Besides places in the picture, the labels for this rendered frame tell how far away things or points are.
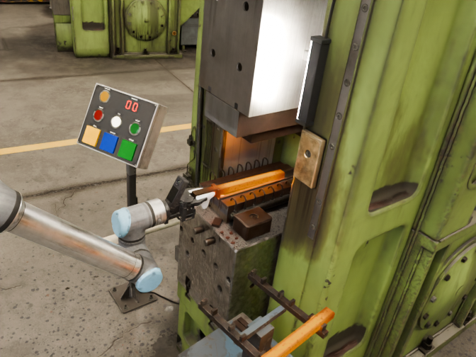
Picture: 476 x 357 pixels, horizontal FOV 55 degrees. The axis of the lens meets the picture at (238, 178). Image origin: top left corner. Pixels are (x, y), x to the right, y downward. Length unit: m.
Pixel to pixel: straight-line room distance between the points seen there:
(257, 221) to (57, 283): 1.51
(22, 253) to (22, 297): 0.37
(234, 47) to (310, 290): 0.88
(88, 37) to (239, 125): 4.99
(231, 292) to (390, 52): 1.00
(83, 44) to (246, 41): 5.08
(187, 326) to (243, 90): 1.24
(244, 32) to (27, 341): 1.84
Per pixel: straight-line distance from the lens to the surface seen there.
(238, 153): 1.96
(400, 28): 1.26
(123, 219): 1.53
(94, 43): 6.42
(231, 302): 1.79
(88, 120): 2.13
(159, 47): 6.54
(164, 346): 2.49
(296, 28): 1.48
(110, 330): 2.57
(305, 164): 1.48
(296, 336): 1.37
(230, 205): 1.69
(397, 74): 1.31
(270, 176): 1.84
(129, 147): 1.97
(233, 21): 1.48
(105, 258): 1.41
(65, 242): 1.34
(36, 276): 2.92
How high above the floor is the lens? 1.95
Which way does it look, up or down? 31 degrees down
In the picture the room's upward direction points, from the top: 7 degrees clockwise
